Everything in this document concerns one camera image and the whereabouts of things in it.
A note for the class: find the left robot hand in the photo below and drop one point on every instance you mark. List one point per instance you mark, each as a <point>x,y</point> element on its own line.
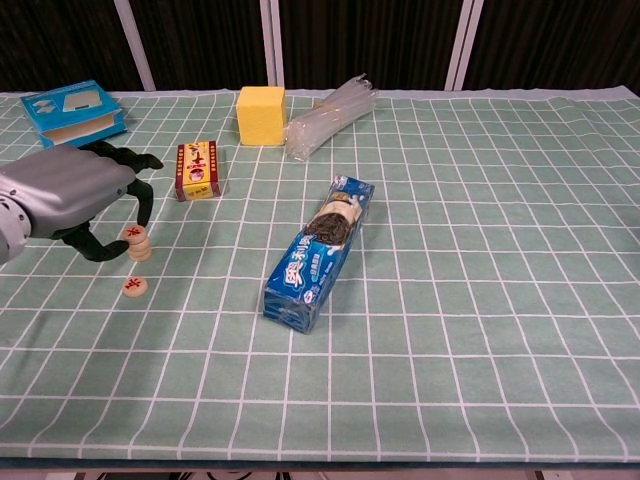
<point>65,195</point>

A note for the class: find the round wooden chess piece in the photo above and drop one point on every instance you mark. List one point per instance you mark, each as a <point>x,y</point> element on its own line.
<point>143,250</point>
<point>142,243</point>
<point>141,257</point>
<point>134,232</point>
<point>134,286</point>

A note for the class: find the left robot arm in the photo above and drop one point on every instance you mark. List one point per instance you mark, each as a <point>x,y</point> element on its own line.
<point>10,230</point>

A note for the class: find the blue kitchen scale box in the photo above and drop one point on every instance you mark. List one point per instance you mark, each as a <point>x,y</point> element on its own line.
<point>70,107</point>

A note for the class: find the red yellow card box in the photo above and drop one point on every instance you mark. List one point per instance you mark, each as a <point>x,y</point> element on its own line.
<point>200,167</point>

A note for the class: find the dark ribbed partition panel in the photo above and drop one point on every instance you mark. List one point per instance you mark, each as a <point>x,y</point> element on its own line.
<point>60,40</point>
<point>370,40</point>
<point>560,40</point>
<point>210,40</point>

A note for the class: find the yellow sponge block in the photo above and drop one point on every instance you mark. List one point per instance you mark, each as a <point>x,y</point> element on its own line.
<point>261,117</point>

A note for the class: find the blue Oreo cookie pack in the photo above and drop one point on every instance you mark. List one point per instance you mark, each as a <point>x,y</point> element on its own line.
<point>320,255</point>

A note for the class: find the clear glue stick bundle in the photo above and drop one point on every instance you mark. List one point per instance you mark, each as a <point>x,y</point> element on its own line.
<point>330,117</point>

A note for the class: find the green checked tablecloth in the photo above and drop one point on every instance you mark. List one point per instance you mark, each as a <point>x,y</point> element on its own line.
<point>450,300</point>

